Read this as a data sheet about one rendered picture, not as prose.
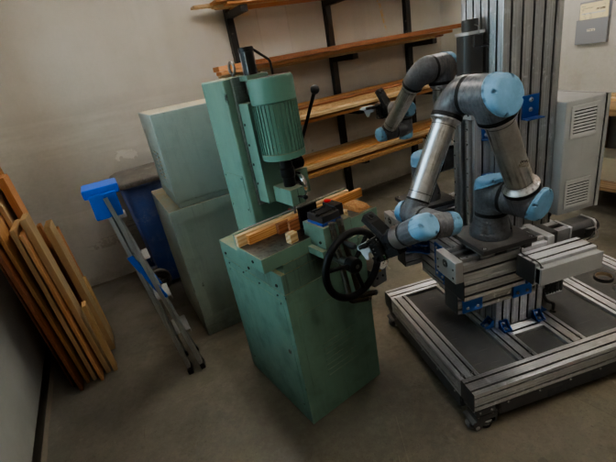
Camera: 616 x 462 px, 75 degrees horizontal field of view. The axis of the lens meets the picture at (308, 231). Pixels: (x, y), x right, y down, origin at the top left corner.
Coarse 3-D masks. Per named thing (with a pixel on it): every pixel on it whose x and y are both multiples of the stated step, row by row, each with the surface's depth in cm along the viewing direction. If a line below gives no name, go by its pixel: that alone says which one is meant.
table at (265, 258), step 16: (368, 208) 175; (352, 224) 170; (272, 240) 161; (304, 240) 157; (352, 240) 159; (240, 256) 162; (256, 256) 150; (272, 256) 149; (288, 256) 154; (320, 256) 153
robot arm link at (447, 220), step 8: (424, 208) 124; (440, 216) 116; (448, 216) 117; (456, 216) 118; (440, 224) 115; (448, 224) 116; (456, 224) 117; (440, 232) 115; (448, 232) 117; (456, 232) 119
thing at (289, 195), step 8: (280, 184) 171; (296, 184) 167; (280, 192) 168; (288, 192) 163; (296, 192) 163; (304, 192) 166; (280, 200) 170; (288, 200) 165; (296, 200) 164; (304, 200) 166
